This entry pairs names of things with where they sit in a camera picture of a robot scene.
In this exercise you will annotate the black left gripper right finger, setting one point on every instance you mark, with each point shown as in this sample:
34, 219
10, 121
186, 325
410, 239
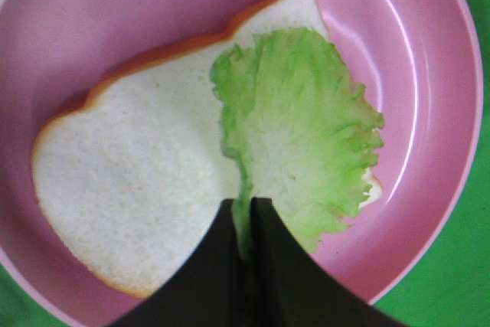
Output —
293, 290

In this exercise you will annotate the bread slice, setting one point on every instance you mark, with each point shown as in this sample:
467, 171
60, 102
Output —
131, 178

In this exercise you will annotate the green lettuce leaf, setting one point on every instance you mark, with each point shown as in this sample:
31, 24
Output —
300, 130

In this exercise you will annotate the green tablecloth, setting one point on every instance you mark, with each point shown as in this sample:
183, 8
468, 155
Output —
448, 287

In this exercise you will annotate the pink round plate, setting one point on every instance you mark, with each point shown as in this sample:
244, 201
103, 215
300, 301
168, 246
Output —
419, 59

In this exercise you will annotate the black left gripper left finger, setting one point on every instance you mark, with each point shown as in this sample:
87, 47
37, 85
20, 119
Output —
205, 291

